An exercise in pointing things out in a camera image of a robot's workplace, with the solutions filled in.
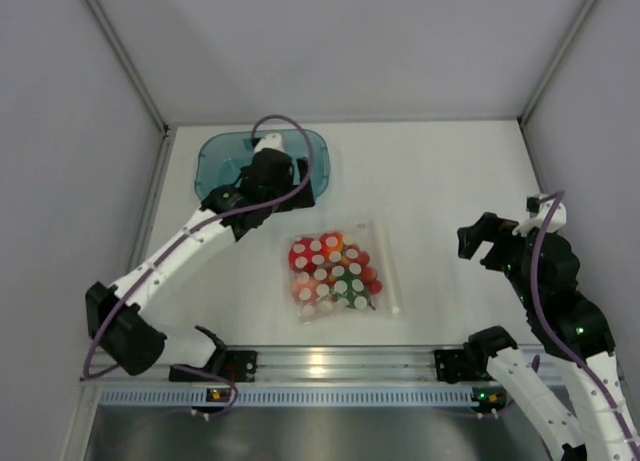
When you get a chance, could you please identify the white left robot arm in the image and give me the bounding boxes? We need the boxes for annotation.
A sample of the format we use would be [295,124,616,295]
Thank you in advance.
[86,148,315,381]

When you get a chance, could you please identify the teal plastic bin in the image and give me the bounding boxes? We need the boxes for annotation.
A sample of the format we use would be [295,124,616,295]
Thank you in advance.
[194,129,331,202]

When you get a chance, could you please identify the aluminium mounting rail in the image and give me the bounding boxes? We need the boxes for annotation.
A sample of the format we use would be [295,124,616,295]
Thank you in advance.
[79,344,624,384]

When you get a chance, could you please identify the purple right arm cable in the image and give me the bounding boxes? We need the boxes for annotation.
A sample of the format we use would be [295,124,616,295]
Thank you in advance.
[529,190,632,455]

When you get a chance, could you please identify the aluminium frame post left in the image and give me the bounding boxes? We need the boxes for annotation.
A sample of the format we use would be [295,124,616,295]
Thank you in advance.
[74,0,171,132]

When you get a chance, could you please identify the grey slotted cable duct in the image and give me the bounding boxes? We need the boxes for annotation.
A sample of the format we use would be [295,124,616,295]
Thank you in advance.
[99,385,506,408]

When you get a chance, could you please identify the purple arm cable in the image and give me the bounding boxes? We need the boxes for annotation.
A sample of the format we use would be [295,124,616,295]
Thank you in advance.
[82,114,314,380]
[529,190,632,455]

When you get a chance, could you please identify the aluminium frame post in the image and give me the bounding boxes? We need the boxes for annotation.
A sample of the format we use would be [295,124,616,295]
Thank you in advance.
[517,0,614,125]
[74,0,171,132]

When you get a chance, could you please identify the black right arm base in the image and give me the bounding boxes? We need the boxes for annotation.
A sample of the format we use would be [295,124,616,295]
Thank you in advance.
[433,349,492,384]

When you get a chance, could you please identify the aluminium frame post right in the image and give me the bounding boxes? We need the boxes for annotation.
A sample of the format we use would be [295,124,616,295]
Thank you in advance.
[517,0,614,125]

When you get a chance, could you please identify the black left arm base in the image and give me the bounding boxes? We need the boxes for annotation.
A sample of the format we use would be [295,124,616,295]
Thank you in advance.
[169,349,258,383]

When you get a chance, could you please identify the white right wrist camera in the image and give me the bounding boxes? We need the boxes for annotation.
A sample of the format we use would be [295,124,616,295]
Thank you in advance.
[513,192,567,236]

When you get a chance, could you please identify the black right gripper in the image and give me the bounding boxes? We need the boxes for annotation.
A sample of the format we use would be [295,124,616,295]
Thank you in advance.
[457,211,540,308]

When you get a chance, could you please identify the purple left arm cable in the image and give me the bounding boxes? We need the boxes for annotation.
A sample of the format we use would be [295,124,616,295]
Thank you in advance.
[82,114,314,380]

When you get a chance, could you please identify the fake food pieces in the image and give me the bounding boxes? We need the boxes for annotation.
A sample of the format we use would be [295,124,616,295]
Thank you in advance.
[287,230,384,322]

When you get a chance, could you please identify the clear zip top bag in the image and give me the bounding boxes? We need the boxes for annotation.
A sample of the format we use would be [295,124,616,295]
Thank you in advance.
[285,221,402,324]

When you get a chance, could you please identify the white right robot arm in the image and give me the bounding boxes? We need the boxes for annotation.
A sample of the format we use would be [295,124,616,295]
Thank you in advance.
[457,213,639,460]

